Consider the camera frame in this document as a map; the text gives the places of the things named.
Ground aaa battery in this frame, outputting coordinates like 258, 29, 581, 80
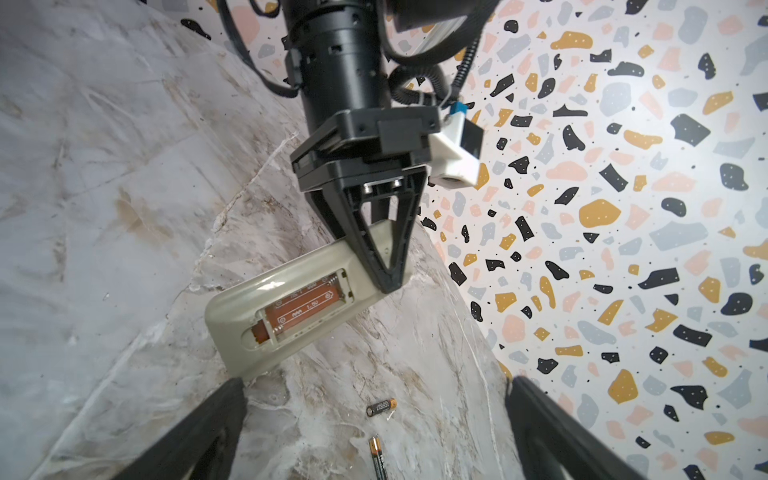
369, 436, 388, 480
366, 398, 398, 418

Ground white remote control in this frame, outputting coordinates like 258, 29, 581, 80
204, 240, 386, 380

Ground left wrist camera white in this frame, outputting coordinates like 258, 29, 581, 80
428, 102, 484, 189

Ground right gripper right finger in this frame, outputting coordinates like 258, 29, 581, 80
505, 376, 642, 480

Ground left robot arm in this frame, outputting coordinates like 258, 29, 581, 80
268, 1, 496, 293

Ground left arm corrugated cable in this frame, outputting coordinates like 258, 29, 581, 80
383, 0, 502, 108

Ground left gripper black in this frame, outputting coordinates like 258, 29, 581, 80
290, 106, 440, 294

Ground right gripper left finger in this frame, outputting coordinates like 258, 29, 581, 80
115, 378, 247, 479

